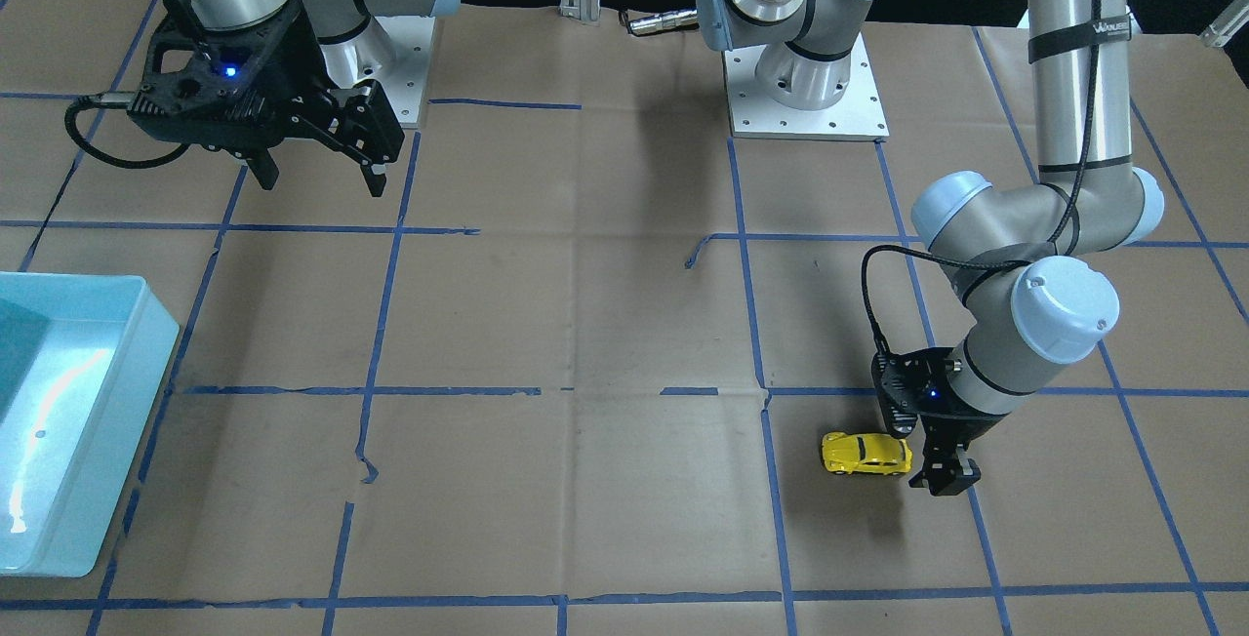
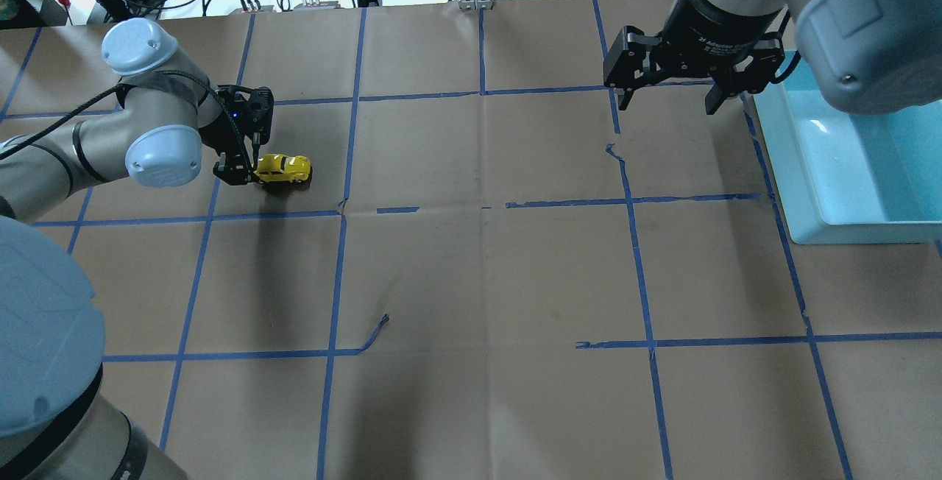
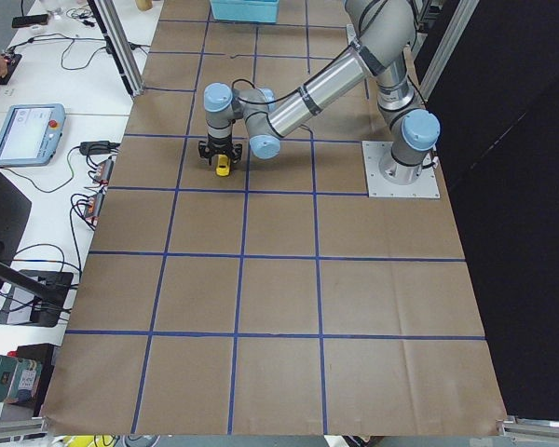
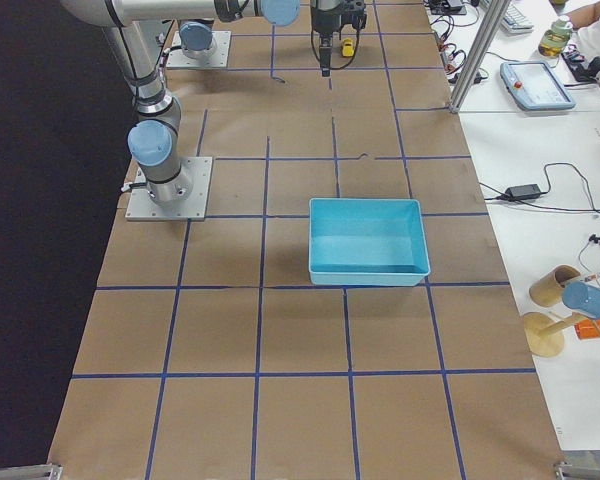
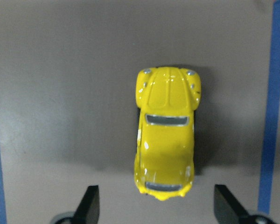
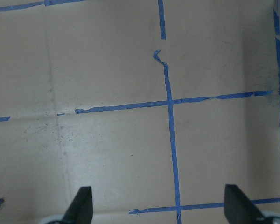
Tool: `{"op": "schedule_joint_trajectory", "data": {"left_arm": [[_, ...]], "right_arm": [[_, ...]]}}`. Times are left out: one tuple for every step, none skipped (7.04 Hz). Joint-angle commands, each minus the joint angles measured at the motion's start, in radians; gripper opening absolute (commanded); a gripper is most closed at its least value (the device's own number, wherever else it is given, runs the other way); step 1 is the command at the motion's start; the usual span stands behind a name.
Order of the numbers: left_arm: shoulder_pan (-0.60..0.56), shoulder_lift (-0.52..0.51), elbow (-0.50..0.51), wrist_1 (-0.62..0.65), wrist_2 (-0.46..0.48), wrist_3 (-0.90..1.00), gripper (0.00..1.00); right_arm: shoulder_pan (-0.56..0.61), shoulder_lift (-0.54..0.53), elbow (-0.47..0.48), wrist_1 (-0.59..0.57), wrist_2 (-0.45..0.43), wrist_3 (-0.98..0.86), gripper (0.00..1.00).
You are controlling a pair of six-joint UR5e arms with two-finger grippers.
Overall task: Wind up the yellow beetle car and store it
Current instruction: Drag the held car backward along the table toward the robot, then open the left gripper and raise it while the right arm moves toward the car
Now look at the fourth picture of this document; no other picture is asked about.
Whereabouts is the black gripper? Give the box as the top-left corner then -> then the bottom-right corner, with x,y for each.
310,0 -> 367,77

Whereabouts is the yellow beetle toy car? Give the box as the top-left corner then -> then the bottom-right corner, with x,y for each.
341,38 -> 356,58

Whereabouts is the white keyboard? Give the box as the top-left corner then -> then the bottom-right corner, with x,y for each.
501,3 -> 534,35

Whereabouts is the light blue plastic bin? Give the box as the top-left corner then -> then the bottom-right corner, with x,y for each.
308,198 -> 431,287

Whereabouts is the blue teach pendant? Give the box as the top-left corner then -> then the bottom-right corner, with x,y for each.
499,61 -> 576,111

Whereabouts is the green drink bottle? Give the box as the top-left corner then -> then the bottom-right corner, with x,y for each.
537,15 -> 573,58

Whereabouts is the black power adapter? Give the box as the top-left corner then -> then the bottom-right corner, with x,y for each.
504,184 -> 543,201

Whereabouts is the wooden stand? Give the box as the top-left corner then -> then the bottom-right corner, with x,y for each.
521,312 -> 587,358

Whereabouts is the blue plastic cup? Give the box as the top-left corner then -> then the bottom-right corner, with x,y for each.
562,282 -> 600,319

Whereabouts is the orange plastic cup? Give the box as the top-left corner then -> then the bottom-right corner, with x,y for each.
574,319 -> 600,340

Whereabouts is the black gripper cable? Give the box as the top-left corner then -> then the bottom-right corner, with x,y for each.
309,29 -> 359,72

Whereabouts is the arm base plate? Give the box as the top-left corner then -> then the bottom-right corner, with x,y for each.
165,30 -> 231,70
125,157 -> 213,221

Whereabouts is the silver aluminium frame post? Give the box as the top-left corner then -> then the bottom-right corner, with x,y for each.
448,0 -> 509,113

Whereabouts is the aluminium corner bracket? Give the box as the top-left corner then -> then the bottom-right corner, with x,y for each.
554,462 -> 600,480
0,463 -> 63,480

